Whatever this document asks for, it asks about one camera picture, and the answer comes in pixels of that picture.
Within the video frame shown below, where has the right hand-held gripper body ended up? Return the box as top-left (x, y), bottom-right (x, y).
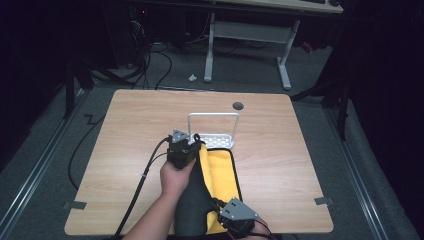
top-left (218, 196), bottom-right (265, 240)

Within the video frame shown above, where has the bundle of black cables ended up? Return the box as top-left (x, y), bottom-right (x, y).
top-left (89, 41), bottom-right (174, 91)

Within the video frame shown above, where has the person's right hand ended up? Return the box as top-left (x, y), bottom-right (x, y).
top-left (244, 217), bottom-right (278, 240)

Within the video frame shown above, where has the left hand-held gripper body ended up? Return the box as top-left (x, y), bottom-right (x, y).
top-left (166, 128), bottom-right (203, 171)

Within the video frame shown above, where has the black metal stand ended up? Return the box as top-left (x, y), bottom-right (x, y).
top-left (62, 54), bottom-right (95, 120)
top-left (289, 74), bottom-right (352, 142)

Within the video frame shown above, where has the white metal rack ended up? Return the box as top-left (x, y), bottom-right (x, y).
top-left (187, 112), bottom-right (241, 150)

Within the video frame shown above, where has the dark computer tower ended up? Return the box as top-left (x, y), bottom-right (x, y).
top-left (102, 5), bottom-right (152, 69)

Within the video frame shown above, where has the black floor cable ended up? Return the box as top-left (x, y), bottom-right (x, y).
top-left (67, 113), bottom-right (108, 192)

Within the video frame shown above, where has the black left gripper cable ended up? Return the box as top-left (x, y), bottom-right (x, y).
top-left (114, 135), bottom-right (173, 240)

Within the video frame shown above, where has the metal floor rail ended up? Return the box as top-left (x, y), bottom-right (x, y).
top-left (0, 94), bottom-right (88, 236)
top-left (323, 106), bottom-right (390, 240)

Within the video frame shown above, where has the person's left hand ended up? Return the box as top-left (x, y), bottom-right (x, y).
top-left (159, 158), bottom-right (198, 202)

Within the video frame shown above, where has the white-framed desk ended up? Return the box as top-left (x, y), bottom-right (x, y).
top-left (203, 0), bottom-right (345, 91)

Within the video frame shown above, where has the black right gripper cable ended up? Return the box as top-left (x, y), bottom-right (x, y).
top-left (226, 219), bottom-right (278, 240)

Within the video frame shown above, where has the grey and yellow cloth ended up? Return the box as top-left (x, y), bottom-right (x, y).
top-left (173, 133), bottom-right (243, 238)

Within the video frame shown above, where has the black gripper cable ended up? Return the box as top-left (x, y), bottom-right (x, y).
top-left (226, 219), bottom-right (278, 240)
top-left (114, 135), bottom-right (173, 240)

